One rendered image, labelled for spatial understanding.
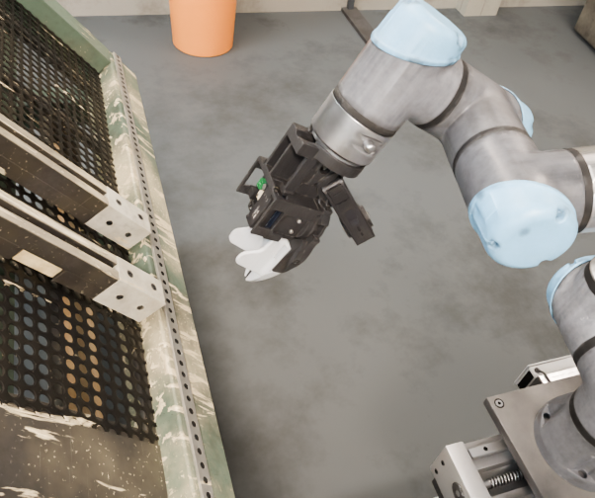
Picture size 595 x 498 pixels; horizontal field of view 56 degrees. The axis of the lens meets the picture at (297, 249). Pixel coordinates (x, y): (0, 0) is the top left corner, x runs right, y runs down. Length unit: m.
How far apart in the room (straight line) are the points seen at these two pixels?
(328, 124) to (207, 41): 3.21
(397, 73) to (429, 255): 2.18
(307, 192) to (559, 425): 0.56
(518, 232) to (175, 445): 0.73
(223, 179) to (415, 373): 1.32
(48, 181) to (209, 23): 2.63
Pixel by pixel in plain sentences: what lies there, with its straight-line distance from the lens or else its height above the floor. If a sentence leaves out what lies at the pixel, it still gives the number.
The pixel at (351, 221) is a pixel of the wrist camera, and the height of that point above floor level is 1.41.
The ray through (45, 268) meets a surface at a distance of 1.04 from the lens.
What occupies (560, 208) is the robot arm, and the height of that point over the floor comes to 1.58.
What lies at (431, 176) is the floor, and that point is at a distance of 3.12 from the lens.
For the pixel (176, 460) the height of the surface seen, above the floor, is 0.90.
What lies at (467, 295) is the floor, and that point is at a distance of 2.59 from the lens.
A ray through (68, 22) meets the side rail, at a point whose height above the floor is 1.04.
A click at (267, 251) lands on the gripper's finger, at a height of 1.38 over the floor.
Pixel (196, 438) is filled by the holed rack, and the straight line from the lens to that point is 1.05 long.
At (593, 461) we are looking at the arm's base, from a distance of 0.98.
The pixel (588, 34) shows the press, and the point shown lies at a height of 0.08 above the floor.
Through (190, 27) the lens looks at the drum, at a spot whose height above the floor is 0.19.
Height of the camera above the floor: 1.85
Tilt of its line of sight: 47 degrees down
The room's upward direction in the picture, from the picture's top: 10 degrees clockwise
